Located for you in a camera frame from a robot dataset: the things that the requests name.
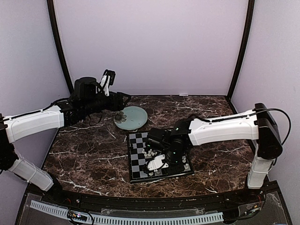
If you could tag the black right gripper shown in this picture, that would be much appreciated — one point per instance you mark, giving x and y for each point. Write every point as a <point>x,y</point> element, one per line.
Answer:
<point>179,168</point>

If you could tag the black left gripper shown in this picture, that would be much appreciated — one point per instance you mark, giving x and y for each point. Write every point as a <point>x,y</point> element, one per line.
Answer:
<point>118,96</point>

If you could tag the black grey chessboard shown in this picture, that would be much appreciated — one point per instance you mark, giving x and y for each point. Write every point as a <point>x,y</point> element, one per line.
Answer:
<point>137,161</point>

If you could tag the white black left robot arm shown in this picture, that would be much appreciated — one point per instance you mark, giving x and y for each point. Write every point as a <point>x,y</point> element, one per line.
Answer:
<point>88,97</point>

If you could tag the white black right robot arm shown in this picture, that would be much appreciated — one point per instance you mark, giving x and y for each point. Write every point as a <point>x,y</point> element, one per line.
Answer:
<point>255,125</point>

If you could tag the white chess pieces pile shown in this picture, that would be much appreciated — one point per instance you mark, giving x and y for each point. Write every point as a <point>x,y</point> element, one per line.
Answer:
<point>148,153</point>

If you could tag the pale green flower plate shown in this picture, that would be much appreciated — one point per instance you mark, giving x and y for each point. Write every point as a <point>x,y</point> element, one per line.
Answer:
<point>130,118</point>

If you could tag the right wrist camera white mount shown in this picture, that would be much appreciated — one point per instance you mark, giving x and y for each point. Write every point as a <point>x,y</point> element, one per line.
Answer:
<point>156,164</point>

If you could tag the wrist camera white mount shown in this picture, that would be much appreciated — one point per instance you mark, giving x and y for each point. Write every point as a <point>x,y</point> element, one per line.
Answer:
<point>156,164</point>
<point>107,80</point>

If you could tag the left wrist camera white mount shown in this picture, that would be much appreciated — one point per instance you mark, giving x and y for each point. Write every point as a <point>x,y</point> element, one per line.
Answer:
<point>107,80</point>

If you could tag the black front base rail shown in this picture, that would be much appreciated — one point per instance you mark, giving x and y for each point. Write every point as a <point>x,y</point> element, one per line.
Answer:
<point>223,201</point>

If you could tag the white slotted cable duct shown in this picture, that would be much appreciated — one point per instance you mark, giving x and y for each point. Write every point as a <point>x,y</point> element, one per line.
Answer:
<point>84,218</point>

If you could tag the left black frame post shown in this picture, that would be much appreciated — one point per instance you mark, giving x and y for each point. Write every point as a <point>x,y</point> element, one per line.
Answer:
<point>58,44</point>

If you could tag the black frame post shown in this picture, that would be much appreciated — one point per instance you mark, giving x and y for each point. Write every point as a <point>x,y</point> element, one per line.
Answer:
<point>58,44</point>
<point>242,50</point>

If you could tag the right black frame post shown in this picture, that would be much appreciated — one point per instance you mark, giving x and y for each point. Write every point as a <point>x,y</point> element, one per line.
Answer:
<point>242,50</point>

